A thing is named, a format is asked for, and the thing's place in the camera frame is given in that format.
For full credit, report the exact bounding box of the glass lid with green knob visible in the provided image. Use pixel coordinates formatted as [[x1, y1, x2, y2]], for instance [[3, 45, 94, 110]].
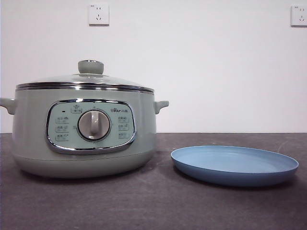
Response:
[[16, 60, 155, 93]]

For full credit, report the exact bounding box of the blue round plate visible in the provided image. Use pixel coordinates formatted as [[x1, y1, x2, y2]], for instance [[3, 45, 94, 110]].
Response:
[[170, 145, 300, 187]]

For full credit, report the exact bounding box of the pale green electric steamer pot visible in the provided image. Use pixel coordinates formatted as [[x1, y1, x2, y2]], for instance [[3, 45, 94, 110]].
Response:
[[0, 82, 169, 179]]

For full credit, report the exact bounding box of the white wall socket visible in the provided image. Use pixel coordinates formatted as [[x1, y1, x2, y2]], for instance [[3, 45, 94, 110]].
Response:
[[290, 5, 307, 27], [88, 3, 110, 27]]

